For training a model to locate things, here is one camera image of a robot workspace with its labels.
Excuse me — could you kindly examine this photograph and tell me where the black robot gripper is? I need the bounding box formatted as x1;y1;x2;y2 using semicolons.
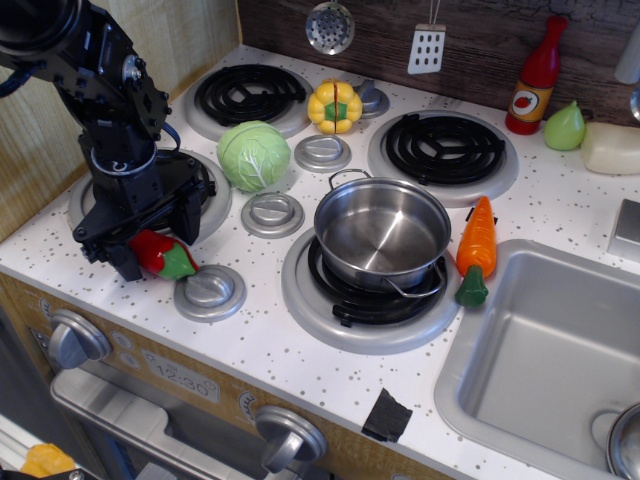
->
73;134;206;281

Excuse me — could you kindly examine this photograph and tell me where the red toy chili pepper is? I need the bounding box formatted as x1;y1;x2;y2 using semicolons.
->
129;229;199;280

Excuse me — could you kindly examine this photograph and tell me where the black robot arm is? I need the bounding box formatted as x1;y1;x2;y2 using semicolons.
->
1;1;208;281

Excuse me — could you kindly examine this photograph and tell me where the yellow toy bell pepper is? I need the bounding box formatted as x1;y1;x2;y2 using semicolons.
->
307;79;363;134

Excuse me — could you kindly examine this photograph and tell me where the silver knob front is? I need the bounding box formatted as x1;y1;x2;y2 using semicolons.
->
173;265;247;323

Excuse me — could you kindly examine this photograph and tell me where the silver knob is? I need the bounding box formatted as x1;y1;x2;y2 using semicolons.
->
241;192;305;239
354;79;390;120
294;134;352;173
173;265;247;323

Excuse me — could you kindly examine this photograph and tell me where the silver knob middle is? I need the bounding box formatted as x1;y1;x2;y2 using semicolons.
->
241;192;305;239

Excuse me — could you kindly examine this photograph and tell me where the green toy cabbage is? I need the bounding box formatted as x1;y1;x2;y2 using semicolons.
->
216;121;291;192

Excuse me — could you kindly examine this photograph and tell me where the silver oven dial left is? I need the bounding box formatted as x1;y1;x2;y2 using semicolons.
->
48;309;112;369

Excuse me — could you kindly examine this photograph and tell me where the silver oven dial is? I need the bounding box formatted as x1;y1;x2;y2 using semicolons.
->
48;309;112;369
255;405;328;474

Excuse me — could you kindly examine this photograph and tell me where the back left black burner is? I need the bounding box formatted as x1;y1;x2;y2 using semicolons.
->
184;64;312;141

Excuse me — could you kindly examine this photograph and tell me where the silver knob top centre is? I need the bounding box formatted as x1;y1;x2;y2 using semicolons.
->
294;134;352;173

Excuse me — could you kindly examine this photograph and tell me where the front right black burner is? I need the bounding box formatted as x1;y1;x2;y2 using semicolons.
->
281;230;460;355

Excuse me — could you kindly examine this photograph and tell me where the stainless steel pot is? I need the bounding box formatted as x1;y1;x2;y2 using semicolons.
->
314;175;451;298

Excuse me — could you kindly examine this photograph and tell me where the silver oven dial right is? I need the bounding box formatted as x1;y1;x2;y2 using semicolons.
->
255;405;328;474

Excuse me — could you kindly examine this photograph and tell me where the yellow object bottom left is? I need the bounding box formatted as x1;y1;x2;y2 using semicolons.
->
20;443;76;478

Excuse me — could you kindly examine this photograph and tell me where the silver knob back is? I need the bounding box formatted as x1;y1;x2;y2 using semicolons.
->
354;79;390;120

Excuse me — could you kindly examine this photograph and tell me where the hanging silver skimmer ladle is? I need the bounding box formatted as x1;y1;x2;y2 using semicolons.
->
305;1;355;56

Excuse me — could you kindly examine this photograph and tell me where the black tape piece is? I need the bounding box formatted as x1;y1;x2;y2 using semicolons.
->
361;388;413;443

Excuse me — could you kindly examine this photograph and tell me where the back right black burner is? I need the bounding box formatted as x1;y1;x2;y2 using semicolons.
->
368;111;519;208

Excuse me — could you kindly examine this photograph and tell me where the orange toy carrot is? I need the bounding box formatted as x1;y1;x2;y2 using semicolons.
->
455;196;497;308

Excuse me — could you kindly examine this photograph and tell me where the hanging silver slotted spatula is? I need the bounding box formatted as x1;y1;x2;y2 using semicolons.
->
407;24;446;75

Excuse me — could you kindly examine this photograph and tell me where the silver toy sink basin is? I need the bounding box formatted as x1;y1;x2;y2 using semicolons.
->
434;239;639;479

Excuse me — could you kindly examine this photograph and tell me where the red toy ketchup bottle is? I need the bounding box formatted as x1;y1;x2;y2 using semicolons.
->
505;16;568;135

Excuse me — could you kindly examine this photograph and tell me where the green toy pear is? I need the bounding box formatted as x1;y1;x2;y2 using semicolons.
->
543;101;586;151

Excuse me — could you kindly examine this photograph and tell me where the silver faucet base block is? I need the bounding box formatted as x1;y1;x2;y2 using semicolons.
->
607;199;640;262

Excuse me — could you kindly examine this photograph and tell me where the silver faucet spout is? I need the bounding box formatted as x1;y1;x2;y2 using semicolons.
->
614;24;640;120

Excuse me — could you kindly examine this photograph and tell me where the metal bowl in sink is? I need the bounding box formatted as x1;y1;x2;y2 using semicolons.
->
607;404;639;480

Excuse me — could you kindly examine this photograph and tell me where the silver oven door handle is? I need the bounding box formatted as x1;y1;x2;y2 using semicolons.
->
51;369;267;479

